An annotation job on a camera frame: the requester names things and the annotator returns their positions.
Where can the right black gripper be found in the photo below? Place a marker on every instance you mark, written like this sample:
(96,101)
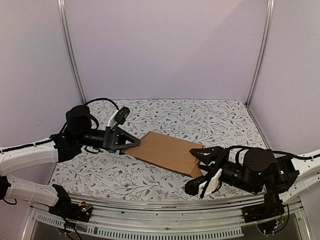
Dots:
(220,163)

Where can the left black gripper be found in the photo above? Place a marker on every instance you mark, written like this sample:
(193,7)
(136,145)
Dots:
(111,137)

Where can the brown cardboard box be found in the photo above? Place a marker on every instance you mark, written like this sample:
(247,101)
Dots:
(168,152)

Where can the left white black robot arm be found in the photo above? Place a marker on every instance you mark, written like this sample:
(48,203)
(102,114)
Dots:
(81,130)

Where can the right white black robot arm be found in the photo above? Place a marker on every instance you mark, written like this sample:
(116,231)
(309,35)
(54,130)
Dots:
(253,170)

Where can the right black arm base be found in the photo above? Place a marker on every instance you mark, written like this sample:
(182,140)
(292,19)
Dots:
(272,206)

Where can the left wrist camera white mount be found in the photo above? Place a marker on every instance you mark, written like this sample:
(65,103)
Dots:
(119,117)

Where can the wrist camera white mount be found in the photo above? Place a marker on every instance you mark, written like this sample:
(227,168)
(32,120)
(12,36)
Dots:
(204,185)
(119,117)

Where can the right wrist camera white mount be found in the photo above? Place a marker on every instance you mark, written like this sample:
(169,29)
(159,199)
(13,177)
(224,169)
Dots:
(204,185)

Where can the aluminium front rail frame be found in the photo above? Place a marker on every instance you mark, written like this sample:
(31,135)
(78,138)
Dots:
(210,219)

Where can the left aluminium corner post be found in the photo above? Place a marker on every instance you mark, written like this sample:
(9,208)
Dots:
(61,6)

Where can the aluminium corner post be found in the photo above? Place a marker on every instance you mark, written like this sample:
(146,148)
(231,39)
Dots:
(262,52)
(61,6)

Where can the right aluminium corner post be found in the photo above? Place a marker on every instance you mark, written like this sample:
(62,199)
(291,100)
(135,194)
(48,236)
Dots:
(262,52)

